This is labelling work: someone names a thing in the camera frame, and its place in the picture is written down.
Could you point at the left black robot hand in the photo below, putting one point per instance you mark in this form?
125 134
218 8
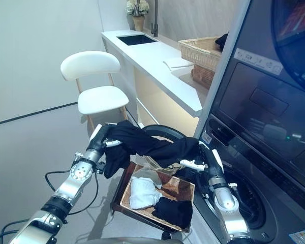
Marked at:
96 138

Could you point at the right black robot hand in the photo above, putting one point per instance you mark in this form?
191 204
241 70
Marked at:
214 165

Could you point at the black garment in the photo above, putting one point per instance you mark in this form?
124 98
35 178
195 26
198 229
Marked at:
221 42
172 211
152 147

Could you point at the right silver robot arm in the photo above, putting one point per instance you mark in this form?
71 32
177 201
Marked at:
226 203

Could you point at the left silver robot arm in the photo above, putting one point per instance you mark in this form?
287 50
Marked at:
71 183

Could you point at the round glass washing machine door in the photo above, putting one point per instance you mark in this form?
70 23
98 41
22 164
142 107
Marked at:
165 129

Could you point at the white chair with wooden legs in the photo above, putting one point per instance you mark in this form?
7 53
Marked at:
101 101

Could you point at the dark brown wooden tray stand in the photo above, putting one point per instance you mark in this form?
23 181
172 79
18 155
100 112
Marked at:
118 193

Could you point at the black baseboard strip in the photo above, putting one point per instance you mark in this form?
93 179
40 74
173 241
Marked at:
33 115

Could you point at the white garment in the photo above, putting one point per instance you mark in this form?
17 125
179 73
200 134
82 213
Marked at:
143 194

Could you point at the dark stacked dryer unit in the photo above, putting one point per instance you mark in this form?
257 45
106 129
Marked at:
256 89

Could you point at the brown wicker basket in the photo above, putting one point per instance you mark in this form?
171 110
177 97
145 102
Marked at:
202 75

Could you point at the white counter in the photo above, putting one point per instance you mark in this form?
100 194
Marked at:
152 58

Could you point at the black sink basin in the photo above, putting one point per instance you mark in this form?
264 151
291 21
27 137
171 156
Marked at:
137 40

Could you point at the grey robot torso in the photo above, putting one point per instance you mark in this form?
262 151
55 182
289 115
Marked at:
139 241

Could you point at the folded white towel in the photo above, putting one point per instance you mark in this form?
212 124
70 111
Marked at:
178 63

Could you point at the pale wicker basket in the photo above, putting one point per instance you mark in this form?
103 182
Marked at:
195 49

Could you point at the potted white flower plant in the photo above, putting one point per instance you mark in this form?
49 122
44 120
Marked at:
138 15

